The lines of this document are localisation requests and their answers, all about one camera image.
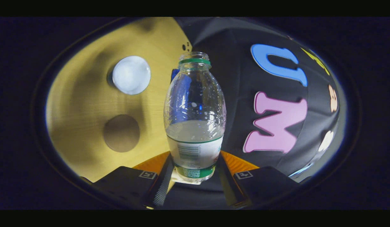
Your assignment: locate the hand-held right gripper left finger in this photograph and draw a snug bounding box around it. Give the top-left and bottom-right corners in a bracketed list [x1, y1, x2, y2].
[81, 151, 175, 209]

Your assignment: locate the white teacup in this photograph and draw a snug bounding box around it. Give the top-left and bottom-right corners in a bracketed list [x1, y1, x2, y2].
[112, 55, 151, 96]

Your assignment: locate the black backdrop cloth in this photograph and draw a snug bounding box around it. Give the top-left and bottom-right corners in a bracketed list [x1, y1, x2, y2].
[174, 17, 347, 183]

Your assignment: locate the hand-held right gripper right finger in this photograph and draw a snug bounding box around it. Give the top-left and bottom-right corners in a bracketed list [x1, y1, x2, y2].
[217, 150, 299, 208]

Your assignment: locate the clear plastic water bottle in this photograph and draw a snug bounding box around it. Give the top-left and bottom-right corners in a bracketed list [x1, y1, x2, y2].
[163, 52, 227, 183]

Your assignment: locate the round brown coaster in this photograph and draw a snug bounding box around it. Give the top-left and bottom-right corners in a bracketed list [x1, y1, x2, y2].
[103, 114, 140, 153]

